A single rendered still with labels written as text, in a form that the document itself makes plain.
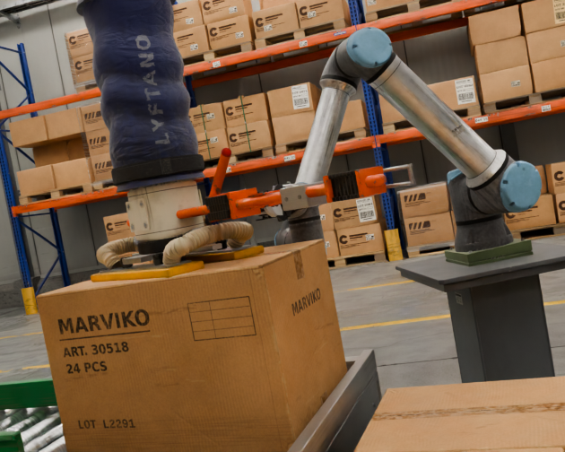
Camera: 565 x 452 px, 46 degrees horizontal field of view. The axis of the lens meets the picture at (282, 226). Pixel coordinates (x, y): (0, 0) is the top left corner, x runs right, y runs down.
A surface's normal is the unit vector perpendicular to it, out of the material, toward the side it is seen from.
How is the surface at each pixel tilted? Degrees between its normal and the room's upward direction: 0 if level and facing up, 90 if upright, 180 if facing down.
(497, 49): 88
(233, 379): 90
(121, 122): 77
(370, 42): 83
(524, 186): 93
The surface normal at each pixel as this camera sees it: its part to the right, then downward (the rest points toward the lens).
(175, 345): -0.37, 0.11
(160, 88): 0.40, -0.38
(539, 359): 0.10, 0.03
